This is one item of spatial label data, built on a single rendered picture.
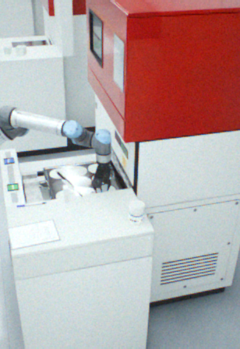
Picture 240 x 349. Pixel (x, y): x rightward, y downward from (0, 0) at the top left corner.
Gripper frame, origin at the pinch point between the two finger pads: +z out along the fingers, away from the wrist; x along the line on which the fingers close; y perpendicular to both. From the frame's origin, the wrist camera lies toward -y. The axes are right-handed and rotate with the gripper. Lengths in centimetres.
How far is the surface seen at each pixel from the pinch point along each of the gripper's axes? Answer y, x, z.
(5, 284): 5, 69, 91
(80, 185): 7.4, 14.4, 1.4
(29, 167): 26, 54, 9
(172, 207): 16.1, -34.3, 11.5
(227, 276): 38, -70, 74
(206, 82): 22, -43, -58
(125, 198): -5.6, -13.9, -5.2
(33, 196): -7.5, 35.1, 3.3
